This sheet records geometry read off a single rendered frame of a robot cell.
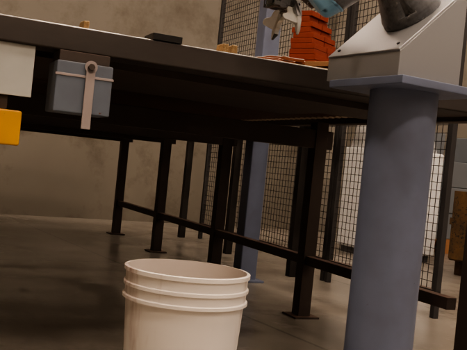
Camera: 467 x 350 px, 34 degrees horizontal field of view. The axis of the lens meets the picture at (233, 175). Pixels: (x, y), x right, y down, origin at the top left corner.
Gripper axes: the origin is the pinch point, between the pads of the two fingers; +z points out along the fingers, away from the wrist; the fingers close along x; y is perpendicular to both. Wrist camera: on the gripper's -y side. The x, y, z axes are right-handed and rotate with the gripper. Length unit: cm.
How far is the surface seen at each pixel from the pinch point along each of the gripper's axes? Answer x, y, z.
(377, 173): 52, 0, 39
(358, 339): 51, 1, 80
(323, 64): -33.9, -36.1, -0.1
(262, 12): -173, -82, -47
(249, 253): -168, -86, 87
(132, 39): 23, 56, 12
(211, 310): 51, 41, 73
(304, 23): -64, -45, -20
